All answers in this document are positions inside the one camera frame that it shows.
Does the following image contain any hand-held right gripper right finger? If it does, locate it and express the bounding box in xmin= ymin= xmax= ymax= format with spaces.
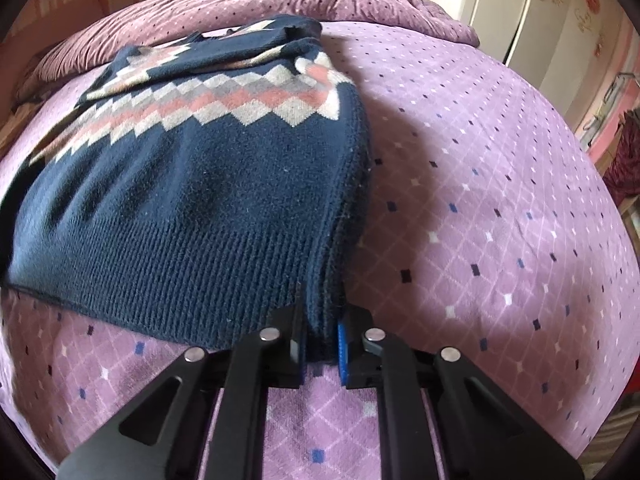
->
xmin=337 ymin=310 xmax=584 ymax=480

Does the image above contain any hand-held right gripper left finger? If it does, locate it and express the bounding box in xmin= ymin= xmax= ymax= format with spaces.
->
xmin=57 ymin=305 xmax=307 ymax=480

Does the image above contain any navy diamond-pattern knit sweater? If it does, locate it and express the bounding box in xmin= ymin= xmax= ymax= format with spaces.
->
xmin=0 ymin=14 xmax=373 ymax=363

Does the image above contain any purple diamond-print bed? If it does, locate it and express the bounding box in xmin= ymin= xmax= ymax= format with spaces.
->
xmin=0 ymin=25 xmax=640 ymax=480

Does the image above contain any dark red cloth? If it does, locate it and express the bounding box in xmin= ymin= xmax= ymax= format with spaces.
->
xmin=602 ymin=107 xmax=640 ymax=206

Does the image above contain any purple dotted folded duvet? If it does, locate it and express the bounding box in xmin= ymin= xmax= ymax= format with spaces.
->
xmin=15 ymin=0 xmax=481 ymax=106

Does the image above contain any tan pillow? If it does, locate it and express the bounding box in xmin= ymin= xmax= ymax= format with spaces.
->
xmin=0 ymin=102 xmax=32 ymax=161

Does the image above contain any white wardrobe with flower decals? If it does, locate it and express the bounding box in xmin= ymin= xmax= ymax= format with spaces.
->
xmin=457 ymin=0 xmax=640 ymax=151

